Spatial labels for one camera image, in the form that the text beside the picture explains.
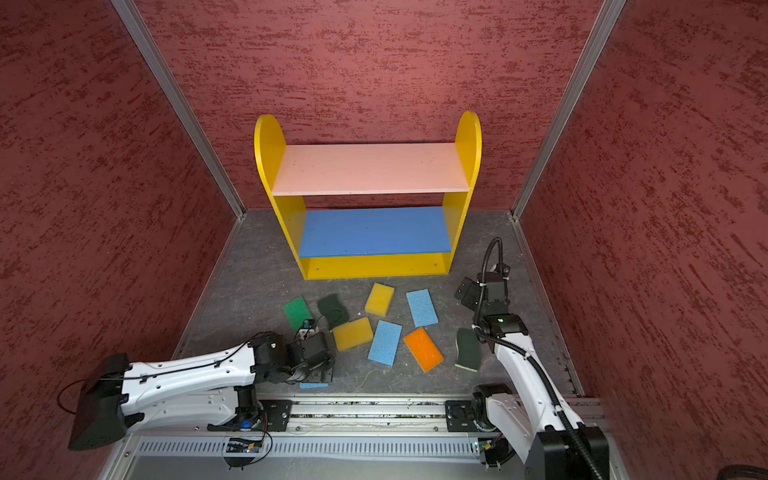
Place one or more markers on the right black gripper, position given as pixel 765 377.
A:
pixel 466 299

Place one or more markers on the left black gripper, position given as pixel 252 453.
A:
pixel 328 373

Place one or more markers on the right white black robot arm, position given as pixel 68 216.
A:
pixel 540 427

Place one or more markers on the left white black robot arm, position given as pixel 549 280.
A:
pixel 216 391

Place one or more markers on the yellow shelf with coloured boards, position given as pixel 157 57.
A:
pixel 370 242

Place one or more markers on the yellow sponge front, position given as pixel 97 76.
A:
pixel 353 334

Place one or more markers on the yellow sponge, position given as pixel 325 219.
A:
pixel 353 334
pixel 379 299

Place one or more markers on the bright green sponge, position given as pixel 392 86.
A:
pixel 297 313

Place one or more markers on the dark green wavy sponge left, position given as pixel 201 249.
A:
pixel 334 312

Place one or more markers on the dark green wavy sponge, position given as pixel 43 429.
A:
pixel 468 347
pixel 334 312

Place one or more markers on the dark green wavy sponge right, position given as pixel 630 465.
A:
pixel 468 347

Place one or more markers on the yellow sponge back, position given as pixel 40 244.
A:
pixel 379 299

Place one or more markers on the orange sponge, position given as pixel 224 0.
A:
pixel 423 349

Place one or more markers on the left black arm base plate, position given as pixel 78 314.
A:
pixel 268 416

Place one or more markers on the aluminium rail frame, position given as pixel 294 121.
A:
pixel 342 427

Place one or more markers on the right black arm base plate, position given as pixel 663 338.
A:
pixel 461 416

